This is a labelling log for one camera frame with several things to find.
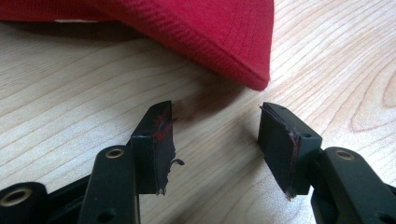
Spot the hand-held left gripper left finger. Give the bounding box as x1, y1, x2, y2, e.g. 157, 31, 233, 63
130, 100, 186, 197

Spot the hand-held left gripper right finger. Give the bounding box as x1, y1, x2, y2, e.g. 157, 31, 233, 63
257, 101, 323, 201

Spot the red cap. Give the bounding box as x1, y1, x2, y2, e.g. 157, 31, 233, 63
0, 0, 276, 92

